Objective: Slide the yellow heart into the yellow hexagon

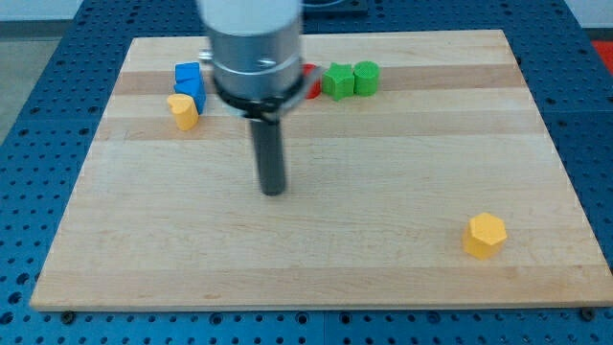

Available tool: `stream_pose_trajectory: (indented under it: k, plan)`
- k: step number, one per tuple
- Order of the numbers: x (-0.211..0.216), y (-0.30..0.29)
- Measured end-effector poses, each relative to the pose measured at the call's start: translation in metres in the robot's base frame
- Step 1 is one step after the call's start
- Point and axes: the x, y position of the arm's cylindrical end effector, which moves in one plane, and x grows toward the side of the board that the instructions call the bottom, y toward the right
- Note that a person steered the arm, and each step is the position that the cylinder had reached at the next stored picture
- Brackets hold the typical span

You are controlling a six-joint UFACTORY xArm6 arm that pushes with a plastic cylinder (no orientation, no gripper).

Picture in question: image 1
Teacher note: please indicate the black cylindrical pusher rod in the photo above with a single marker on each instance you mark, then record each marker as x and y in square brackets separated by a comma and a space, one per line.
[269, 154]

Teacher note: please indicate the yellow heart block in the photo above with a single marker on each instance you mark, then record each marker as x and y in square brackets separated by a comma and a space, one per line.
[184, 111]

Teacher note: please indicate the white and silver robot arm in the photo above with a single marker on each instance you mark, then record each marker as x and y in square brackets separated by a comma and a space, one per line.
[256, 55]

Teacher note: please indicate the yellow hexagon block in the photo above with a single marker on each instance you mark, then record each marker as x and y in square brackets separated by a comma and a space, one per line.
[484, 236]

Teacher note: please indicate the red block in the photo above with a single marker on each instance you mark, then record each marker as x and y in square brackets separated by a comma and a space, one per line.
[315, 89]

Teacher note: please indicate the blue angular block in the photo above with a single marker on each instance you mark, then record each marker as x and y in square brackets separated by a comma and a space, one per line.
[194, 88]

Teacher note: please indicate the green star block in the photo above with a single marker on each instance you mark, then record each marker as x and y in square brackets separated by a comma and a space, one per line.
[338, 81]

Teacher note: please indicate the blue cube block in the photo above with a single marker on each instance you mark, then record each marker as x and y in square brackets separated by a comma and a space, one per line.
[186, 71]

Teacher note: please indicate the green cylinder block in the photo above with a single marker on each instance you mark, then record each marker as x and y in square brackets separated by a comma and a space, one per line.
[366, 77]

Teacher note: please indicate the light wooden board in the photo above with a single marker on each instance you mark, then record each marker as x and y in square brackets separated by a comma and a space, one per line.
[379, 192]

